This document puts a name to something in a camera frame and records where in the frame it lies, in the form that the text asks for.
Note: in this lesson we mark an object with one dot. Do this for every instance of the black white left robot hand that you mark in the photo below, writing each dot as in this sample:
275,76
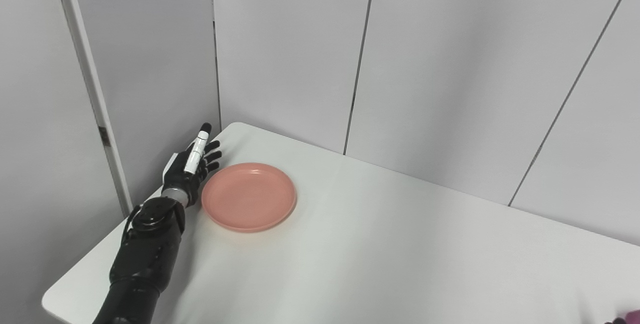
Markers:
187,169

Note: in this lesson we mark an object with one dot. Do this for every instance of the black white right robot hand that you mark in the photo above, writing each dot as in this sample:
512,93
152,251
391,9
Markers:
615,321

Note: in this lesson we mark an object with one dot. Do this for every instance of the purple red onion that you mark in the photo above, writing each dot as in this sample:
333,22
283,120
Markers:
632,316

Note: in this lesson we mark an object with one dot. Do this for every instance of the pink round plate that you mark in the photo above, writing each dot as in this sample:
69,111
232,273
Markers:
248,197

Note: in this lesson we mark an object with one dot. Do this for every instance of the small grey panel bracket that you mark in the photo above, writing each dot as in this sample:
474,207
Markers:
104,136

